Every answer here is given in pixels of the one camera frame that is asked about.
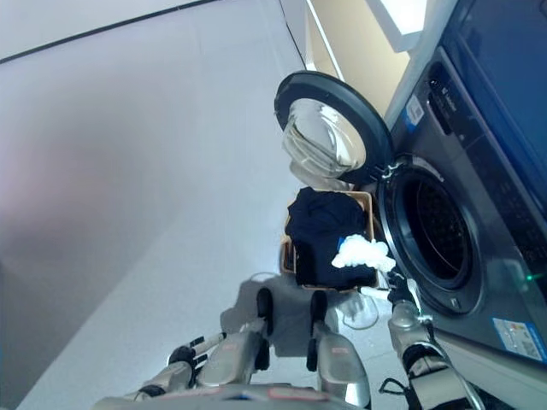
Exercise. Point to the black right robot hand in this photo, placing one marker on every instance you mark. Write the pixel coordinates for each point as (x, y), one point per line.
(404, 290)

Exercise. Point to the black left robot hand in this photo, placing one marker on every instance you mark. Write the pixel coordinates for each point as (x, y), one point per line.
(184, 354)

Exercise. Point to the white cloth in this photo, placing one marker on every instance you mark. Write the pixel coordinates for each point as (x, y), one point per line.
(363, 252)

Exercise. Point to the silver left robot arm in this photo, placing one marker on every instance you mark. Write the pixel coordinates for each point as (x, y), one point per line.
(171, 376)

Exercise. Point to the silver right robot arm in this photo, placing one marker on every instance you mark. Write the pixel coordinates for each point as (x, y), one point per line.
(406, 329)

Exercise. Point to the tan woven laundry basket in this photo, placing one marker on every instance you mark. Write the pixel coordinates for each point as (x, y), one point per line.
(371, 205)

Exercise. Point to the black clothes pile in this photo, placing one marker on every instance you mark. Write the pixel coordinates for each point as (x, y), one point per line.
(325, 230)

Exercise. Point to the grey front-load washing machine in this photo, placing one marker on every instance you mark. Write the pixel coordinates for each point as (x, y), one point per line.
(504, 239)

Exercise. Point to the silver left robot leg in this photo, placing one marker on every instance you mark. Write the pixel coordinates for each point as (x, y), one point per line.
(231, 354)

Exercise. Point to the silver robot leg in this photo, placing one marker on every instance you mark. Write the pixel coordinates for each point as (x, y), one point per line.
(231, 354)
(337, 359)

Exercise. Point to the silver robot torso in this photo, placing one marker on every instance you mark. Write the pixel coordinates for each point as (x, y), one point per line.
(239, 399)

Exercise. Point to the black right robot foot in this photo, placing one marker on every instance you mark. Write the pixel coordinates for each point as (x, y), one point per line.
(318, 307)

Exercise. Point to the black robot foot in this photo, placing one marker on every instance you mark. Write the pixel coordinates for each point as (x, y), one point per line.
(264, 303)
(318, 307)

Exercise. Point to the silver right robot leg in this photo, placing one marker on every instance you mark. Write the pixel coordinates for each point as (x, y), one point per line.
(337, 359)

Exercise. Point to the black left robot foot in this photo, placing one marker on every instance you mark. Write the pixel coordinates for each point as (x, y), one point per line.
(264, 303)

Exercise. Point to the blue white energy label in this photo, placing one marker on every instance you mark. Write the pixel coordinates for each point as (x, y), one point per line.
(515, 339)

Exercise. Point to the small blue sticker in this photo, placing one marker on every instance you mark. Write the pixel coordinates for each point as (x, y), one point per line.
(414, 111)

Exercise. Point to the round black washer door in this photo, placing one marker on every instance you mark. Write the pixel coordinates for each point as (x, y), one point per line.
(333, 89)

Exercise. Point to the grey stacked dryer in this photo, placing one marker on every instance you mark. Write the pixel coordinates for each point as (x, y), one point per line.
(504, 51)

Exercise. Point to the white counter cabinet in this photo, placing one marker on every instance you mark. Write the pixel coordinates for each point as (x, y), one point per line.
(397, 25)

